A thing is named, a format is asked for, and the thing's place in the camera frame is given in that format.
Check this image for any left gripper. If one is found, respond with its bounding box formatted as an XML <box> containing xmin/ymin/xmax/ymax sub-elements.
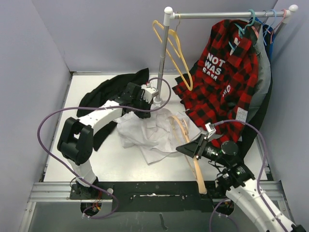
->
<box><xmin>131</xmin><ymin>95</ymin><xmax>153</xmax><ymax>119</ymax></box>

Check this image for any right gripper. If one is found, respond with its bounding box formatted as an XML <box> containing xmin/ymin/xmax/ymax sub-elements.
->
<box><xmin>176</xmin><ymin>133</ymin><xmax>228</xmax><ymax>166</ymax></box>

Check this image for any beige plastic hanger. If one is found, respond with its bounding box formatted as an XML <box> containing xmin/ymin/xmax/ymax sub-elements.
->
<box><xmin>169</xmin><ymin>116</ymin><xmax>207</xmax><ymax>194</ymax></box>

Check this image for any white shirt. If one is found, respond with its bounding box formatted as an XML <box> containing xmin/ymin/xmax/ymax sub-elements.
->
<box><xmin>116</xmin><ymin>108</ymin><xmax>201</xmax><ymax>165</ymax></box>

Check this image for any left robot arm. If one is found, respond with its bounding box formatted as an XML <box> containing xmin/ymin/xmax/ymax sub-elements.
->
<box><xmin>57</xmin><ymin>82</ymin><xmax>158</xmax><ymax>199</ymax></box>

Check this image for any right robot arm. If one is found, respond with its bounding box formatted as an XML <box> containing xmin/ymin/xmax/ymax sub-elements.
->
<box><xmin>176</xmin><ymin>135</ymin><xmax>305</xmax><ymax>232</ymax></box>

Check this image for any yellow plastic hanger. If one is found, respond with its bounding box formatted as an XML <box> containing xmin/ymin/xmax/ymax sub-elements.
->
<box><xmin>152</xmin><ymin>19</ymin><xmax>194</xmax><ymax>92</ymax></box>

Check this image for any red black plaid shirt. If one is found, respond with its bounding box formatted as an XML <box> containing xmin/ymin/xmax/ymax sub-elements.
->
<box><xmin>172</xmin><ymin>19</ymin><xmax>258</xmax><ymax>147</ymax></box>

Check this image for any teal hanger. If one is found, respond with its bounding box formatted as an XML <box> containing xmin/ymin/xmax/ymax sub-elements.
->
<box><xmin>228</xmin><ymin>9</ymin><xmax>256</xmax><ymax>52</ymax></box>

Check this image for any blue hanger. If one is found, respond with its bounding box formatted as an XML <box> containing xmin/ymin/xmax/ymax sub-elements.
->
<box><xmin>263</xmin><ymin>9</ymin><xmax>277</xmax><ymax>46</ymax></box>

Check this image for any pink hanger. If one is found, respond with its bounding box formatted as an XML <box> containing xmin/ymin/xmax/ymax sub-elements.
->
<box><xmin>270</xmin><ymin>9</ymin><xmax>287</xmax><ymax>44</ymax></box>

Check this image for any black hanging garment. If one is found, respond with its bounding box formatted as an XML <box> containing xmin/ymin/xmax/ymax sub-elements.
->
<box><xmin>237</xmin><ymin>74</ymin><xmax>273</xmax><ymax>158</ymax></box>

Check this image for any metal clothes rack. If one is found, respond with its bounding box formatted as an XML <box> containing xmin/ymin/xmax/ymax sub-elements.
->
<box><xmin>152</xmin><ymin>4</ymin><xmax>298</xmax><ymax>105</ymax></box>

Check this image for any grey garment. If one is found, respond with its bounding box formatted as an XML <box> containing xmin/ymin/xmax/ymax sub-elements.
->
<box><xmin>246</xmin><ymin>22</ymin><xmax>271</xmax><ymax>122</ymax></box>

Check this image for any blue garment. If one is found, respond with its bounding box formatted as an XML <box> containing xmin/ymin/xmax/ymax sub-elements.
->
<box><xmin>254</xmin><ymin>17</ymin><xmax>276</xmax><ymax>60</ymax></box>

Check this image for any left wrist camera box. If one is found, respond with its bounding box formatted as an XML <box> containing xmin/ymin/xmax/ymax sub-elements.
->
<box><xmin>142</xmin><ymin>87</ymin><xmax>159</xmax><ymax>104</ymax></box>

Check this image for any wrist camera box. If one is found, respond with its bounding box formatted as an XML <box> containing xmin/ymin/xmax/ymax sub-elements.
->
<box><xmin>142</xmin><ymin>87</ymin><xmax>159</xmax><ymax>104</ymax></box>
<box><xmin>205</xmin><ymin>122</ymin><xmax>216</xmax><ymax>139</ymax></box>

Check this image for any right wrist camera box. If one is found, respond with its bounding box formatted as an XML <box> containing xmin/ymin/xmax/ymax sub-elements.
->
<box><xmin>205</xmin><ymin>122</ymin><xmax>216</xmax><ymax>139</ymax></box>

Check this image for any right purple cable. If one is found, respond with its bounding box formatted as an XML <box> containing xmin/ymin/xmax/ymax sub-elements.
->
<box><xmin>209</xmin><ymin>119</ymin><xmax>290</xmax><ymax>232</ymax></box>

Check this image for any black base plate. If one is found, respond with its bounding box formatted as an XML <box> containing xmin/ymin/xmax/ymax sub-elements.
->
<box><xmin>70</xmin><ymin>180</ymin><xmax>242</xmax><ymax>215</ymax></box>

